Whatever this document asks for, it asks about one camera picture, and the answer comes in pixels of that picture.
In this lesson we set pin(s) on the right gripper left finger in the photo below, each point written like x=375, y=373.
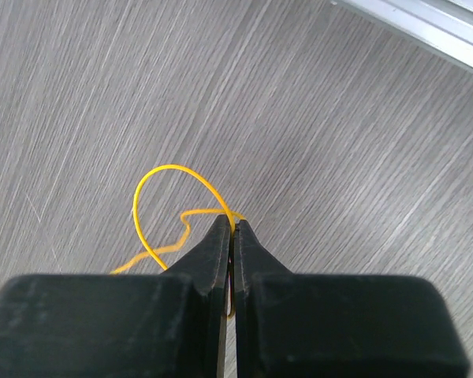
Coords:
x=168, y=325

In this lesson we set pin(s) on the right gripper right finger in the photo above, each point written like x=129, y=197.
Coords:
x=337, y=325

